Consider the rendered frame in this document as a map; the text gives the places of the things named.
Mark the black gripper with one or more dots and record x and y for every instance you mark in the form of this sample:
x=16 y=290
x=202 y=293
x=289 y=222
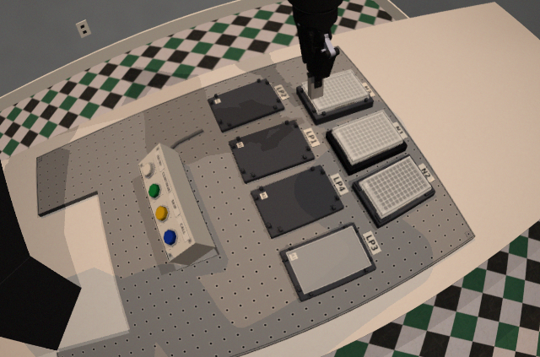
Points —
x=319 y=24

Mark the white button panel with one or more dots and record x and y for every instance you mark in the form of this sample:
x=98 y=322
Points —
x=187 y=239

